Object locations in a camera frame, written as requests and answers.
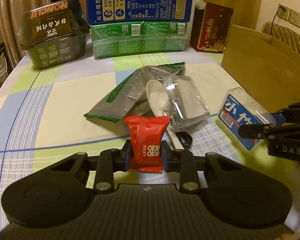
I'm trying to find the blue white clear box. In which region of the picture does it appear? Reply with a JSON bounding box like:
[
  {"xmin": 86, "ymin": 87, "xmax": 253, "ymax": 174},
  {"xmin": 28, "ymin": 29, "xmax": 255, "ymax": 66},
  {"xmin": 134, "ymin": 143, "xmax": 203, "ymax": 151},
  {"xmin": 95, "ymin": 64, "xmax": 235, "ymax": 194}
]
[{"xmin": 217, "ymin": 87, "xmax": 276, "ymax": 151}]

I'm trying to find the red snack packet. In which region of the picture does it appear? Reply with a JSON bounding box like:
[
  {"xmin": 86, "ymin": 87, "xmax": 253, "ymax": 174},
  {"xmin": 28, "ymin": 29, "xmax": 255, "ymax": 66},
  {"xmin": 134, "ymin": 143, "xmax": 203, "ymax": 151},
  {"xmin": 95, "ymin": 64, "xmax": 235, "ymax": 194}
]
[{"xmin": 124, "ymin": 116, "xmax": 170, "ymax": 173}]

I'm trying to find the clear plastic packet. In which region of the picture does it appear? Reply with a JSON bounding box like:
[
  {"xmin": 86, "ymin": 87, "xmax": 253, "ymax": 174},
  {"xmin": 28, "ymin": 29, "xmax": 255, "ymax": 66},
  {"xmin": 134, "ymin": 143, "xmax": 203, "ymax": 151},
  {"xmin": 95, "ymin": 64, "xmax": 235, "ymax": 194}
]
[{"xmin": 163, "ymin": 75, "xmax": 210, "ymax": 132}]

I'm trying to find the silver green foil bag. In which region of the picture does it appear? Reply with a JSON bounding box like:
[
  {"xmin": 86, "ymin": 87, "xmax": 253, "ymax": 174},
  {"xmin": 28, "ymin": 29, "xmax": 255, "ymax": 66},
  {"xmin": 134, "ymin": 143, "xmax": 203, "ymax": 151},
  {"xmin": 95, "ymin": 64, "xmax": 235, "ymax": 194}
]
[{"xmin": 84, "ymin": 62, "xmax": 185, "ymax": 122}]

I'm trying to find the white plastic spoon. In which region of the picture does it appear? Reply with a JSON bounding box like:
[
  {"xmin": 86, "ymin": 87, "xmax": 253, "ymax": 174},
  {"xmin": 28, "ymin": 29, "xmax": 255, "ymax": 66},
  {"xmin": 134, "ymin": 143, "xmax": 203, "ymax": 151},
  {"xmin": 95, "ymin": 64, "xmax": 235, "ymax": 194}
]
[{"xmin": 146, "ymin": 80, "xmax": 184, "ymax": 150}]

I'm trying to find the brown cardboard box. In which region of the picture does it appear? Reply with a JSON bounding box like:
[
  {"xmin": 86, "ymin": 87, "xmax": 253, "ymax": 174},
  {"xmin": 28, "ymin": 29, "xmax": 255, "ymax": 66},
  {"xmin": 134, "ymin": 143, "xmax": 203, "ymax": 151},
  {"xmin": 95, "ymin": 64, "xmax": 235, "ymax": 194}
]
[{"xmin": 222, "ymin": 25, "xmax": 300, "ymax": 112}]

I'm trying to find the checked tablecloth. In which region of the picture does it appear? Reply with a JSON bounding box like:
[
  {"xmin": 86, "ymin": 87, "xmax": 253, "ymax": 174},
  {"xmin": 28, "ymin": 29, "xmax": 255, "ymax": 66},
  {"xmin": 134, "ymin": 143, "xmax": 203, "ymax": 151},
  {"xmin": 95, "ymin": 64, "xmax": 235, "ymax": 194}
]
[{"xmin": 0, "ymin": 46, "xmax": 300, "ymax": 232}]

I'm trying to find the quilted beige chair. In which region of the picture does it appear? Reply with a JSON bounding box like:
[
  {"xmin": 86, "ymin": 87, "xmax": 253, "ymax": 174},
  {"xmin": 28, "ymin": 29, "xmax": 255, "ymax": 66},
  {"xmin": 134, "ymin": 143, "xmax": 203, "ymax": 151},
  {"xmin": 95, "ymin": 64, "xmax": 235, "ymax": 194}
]
[{"xmin": 261, "ymin": 22, "xmax": 300, "ymax": 55}]

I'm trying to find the dark red gift box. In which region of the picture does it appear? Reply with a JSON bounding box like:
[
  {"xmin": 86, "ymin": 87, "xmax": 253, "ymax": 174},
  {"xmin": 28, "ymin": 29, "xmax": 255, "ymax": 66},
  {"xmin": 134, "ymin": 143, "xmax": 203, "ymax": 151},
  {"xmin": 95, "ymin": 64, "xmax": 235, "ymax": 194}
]
[{"xmin": 190, "ymin": 3, "xmax": 234, "ymax": 53}]

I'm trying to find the green drink carton pack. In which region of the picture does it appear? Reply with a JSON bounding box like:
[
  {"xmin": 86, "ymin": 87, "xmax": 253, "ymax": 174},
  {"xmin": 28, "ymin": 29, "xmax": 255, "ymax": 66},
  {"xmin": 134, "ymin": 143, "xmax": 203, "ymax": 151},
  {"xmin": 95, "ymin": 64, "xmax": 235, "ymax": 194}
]
[{"xmin": 91, "ymin": 21, "xmax": 187, "ymax": 59}]

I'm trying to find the black noodle bowl package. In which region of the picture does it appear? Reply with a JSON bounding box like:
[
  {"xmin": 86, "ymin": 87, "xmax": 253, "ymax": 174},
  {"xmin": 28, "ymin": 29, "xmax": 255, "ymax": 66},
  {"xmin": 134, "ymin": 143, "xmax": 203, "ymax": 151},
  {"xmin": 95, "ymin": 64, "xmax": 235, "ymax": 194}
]
[{"xmin": 20, "ymin": 0, "xmax": 90, "ymax": 69}]

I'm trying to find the blue milk carton box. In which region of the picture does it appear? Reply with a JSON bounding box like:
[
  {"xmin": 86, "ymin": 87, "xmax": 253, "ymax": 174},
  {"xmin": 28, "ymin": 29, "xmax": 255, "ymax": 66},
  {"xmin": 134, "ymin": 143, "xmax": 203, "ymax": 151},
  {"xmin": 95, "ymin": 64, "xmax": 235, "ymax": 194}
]
[{"xmin": 85, "ymin": 0, "xmax": 193, "ymax": 25}]

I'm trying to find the white wall socket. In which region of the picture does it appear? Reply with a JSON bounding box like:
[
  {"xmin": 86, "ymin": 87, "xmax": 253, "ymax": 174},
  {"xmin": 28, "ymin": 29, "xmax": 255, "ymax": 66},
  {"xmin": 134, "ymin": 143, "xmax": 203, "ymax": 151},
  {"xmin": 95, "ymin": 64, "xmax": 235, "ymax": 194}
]
[{"xmin": 277, "ymin": 4, "xmax": 300, "ymax": 28}]

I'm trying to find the grey charger cable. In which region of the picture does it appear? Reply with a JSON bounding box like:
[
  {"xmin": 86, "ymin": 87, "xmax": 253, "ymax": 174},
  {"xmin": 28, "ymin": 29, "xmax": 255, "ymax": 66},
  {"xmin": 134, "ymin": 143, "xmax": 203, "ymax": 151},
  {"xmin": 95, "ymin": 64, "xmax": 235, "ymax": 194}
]
[{"xmin": 270, "ymin": 6, "xmax": 287, "ymax": 34}]

